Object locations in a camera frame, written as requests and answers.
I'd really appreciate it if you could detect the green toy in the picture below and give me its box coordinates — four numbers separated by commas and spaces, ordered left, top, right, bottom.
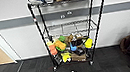
58, 34, 68, 44

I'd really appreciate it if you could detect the brown plush toy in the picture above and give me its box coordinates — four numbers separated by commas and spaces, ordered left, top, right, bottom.
64, 34, 75, 45

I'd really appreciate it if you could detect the orange yellow plush toy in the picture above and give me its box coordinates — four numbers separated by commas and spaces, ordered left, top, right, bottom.
54, 38, 68, 53

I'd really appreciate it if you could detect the small blue toy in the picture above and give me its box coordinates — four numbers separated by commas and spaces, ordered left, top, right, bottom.
70, 43, 80, 53

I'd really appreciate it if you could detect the black bag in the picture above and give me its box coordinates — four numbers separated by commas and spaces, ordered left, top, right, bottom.
71, 36, 87, 50

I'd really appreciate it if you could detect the salmon orange toy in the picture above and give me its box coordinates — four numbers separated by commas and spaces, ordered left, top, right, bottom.
47, 40, 59, 58

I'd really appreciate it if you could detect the yellow toy with dark print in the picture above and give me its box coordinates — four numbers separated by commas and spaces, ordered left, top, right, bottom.
61, 51, 73, 64

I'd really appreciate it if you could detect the yellow bag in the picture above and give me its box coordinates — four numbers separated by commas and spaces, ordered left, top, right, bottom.
83, 37, 95, 51

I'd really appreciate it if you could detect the grey wall socket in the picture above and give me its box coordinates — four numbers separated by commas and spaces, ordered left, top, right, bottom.
60, 13, 67, 19
65, 10, 74, 17

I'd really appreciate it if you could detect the black wire shelf rack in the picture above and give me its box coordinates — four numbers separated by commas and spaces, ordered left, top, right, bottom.
26, 0, 118, 72

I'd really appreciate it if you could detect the long grey wall band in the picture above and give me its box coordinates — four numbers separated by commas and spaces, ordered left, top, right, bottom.
0, 0, 130, 31

